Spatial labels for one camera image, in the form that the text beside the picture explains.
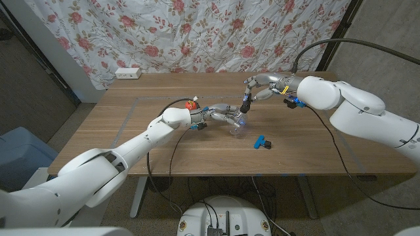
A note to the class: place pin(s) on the clear plastic spray bottle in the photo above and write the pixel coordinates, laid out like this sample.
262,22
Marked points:
238,129

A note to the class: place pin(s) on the white power strip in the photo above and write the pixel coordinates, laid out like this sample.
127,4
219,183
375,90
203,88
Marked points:
128,73

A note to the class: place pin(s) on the blue and black clip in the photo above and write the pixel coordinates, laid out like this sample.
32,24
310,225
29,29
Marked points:
260,141

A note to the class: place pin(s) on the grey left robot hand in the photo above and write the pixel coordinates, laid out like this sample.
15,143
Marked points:
220,109

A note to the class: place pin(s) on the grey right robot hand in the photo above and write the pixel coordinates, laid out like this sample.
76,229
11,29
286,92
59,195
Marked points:
279,80

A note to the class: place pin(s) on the grey table leg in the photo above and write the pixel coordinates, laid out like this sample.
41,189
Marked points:
138,200
308,200

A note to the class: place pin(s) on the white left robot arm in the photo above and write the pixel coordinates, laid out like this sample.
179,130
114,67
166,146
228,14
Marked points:
92,177

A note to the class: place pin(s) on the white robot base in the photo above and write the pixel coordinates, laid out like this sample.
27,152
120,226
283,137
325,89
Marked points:
229,209

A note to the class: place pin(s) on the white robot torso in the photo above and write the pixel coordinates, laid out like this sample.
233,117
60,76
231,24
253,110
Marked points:
65,232

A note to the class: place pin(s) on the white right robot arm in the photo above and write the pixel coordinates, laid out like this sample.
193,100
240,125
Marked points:
361,114

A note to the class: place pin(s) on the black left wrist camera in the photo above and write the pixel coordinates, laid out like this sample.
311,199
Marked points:
201,126

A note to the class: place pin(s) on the black trigger sprayer head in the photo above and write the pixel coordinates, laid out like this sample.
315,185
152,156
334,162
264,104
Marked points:
245,105

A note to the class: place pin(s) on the floral backdrop cloth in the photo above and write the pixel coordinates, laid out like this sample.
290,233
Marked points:
197,32

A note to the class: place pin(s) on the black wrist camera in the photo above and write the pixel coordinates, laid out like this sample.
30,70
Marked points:
292,103
201,126

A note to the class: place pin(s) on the blue plastic bin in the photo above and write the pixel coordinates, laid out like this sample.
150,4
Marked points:
16,150

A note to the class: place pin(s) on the orange toy ball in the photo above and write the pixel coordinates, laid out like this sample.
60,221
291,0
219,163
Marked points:
190,105

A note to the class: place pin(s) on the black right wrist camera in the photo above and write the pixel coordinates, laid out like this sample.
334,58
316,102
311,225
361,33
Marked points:
292,103

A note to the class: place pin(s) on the black stand pole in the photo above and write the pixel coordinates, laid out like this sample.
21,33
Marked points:
341,29
39,57

